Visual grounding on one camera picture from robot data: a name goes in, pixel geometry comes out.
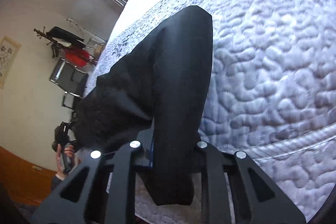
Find black chrome chair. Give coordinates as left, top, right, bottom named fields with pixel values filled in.
left=49, top=57, right=89, bottom=119

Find framed wall picture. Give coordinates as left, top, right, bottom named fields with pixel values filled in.
left=0, top=35, right=22, bottom=90

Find person's left forearm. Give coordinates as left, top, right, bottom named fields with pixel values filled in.
left=50, top=173, right=69, bottom=193

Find bed with quilted mattress pad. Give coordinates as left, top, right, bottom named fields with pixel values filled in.
left=83, top=0, right=336, bottom=224

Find person's left hand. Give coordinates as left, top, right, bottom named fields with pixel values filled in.
left=55, top=143, right=77, bottom=178

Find black hanging garment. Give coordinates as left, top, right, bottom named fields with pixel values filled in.
left=46, top=26, right=85, bottom=42

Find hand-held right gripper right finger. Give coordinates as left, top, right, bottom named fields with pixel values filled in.
left=193, top=140, right=307, bottom=224

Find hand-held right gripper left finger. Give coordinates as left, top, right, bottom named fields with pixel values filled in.
left=30, top=130, right=155, bottom=224

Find white wire drying rack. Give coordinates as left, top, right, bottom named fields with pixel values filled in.
left=66, top=18, right=107, bottom=62

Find red hanging garment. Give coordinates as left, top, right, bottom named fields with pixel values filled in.
left=64, top=49, right=89, bottom=67

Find wooden coat rack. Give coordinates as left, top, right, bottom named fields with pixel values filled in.
left=34, top=26, right=98, bottom=66

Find black pants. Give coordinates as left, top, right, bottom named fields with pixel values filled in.
left=72, top=5, right=214, bottom=207

